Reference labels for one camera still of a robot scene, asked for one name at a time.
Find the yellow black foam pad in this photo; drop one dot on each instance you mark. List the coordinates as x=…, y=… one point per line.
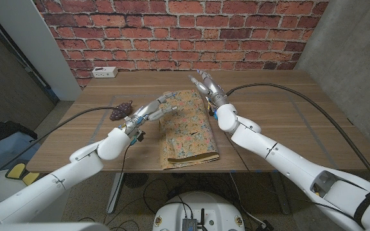
x=16, y=170

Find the white power strip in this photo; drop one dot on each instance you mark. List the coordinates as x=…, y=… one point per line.
x=104, y=72

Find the white table leg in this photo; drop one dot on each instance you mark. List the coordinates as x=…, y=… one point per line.
x=115, y=192

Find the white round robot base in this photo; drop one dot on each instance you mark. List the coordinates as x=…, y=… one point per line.
x=214, y=208

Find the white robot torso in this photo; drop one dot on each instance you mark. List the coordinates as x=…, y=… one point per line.
x=43, y=227

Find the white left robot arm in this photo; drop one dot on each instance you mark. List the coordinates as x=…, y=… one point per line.
x=59, y=179

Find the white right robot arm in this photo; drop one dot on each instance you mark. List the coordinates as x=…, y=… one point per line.
x=284, y=157

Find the grey electronics box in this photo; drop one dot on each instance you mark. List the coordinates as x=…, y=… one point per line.
x=189, y=225

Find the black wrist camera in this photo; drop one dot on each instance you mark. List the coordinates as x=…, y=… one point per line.
x=211, y=112
x=139, y=136

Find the tan floral cloth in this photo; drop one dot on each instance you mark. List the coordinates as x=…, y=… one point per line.
x=188, y=134

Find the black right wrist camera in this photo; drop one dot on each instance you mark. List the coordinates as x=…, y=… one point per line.
x=211, y=112

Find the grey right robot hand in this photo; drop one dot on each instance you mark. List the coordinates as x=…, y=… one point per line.
x=212, y=88

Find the black floor plug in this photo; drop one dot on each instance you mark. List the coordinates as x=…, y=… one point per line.
x=265, y=226

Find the black antenna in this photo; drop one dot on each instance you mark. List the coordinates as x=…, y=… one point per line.
x=202, y=218

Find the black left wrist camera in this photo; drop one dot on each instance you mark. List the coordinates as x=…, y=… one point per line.
x=139, y=136

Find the red brick print backdrop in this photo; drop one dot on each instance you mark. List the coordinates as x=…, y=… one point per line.
x=172, y=32

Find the black round floor fan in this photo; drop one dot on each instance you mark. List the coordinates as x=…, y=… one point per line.
x=135, y=180

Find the grey table leg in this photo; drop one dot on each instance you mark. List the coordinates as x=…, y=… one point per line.
x=281, y=195

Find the black cloth bag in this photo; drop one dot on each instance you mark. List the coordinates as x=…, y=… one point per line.
x=2, y=131

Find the purple grape bunch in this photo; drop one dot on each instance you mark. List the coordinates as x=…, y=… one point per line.
x=120, y=110

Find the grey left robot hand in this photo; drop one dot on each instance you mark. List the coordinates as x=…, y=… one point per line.
x=146, y=114

